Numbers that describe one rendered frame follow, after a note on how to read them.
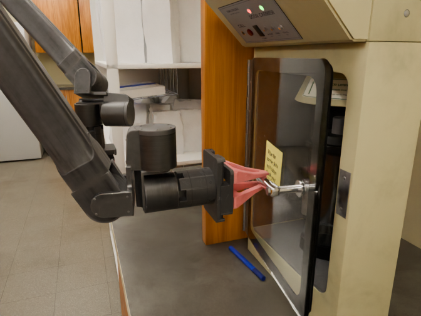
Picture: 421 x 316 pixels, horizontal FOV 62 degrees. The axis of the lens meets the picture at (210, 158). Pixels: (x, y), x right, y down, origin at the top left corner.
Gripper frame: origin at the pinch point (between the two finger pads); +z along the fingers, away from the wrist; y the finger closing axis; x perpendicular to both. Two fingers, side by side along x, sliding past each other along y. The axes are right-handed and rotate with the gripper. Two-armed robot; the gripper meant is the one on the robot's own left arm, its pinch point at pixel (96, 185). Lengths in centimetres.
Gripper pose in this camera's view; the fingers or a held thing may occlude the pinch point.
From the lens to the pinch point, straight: 88.4
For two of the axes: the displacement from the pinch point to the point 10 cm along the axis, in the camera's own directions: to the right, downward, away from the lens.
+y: 9.4, -1.1, 3.3
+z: 0.1, 9.6, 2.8
